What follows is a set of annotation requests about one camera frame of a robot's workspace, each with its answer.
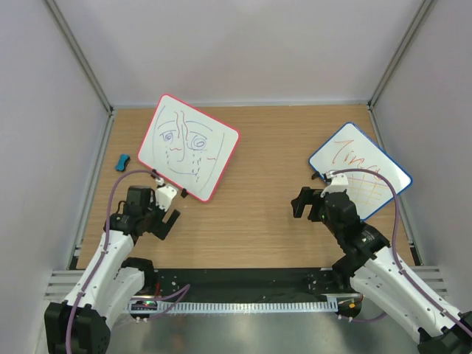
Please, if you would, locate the blue framed whiteboard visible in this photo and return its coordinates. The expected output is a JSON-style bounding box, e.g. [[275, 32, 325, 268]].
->
[[308, 122, 412, 220]]

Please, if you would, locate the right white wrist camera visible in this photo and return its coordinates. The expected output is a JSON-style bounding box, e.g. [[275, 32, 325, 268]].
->
[[321, 171, 349, 198]]

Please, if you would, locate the blue whiteboard eraser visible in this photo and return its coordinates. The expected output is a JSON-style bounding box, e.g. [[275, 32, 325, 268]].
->
[[115, 154, 131, 173]]

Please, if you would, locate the white slotted cable duct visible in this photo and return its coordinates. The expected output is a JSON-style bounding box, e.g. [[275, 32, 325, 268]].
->
[[128, 299, 338, 315]]

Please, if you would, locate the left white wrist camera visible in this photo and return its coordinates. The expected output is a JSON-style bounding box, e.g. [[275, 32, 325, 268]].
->
[[155, 184, 178, 212]]

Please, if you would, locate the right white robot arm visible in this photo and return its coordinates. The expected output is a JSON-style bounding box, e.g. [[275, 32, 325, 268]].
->
[[291, 187, 471, 353]]

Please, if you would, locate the aluminium front rail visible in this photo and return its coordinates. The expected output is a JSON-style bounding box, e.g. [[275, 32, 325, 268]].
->
[[46, 265, 448, 297]]

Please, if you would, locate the red framed whiteboard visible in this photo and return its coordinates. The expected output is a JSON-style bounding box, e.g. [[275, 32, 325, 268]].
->
[[137, 94, 240, 202]]

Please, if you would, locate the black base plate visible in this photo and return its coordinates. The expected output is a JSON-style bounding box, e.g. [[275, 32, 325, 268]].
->
[[155, 268, 357, 304]]

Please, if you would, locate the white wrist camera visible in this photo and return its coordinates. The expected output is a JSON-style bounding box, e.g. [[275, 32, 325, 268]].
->
[[155, 184, 178, 212], [321, 171, 349, 198]]

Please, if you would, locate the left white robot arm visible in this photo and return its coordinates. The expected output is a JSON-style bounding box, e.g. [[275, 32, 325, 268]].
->
[[44, 184, 180, 353]]

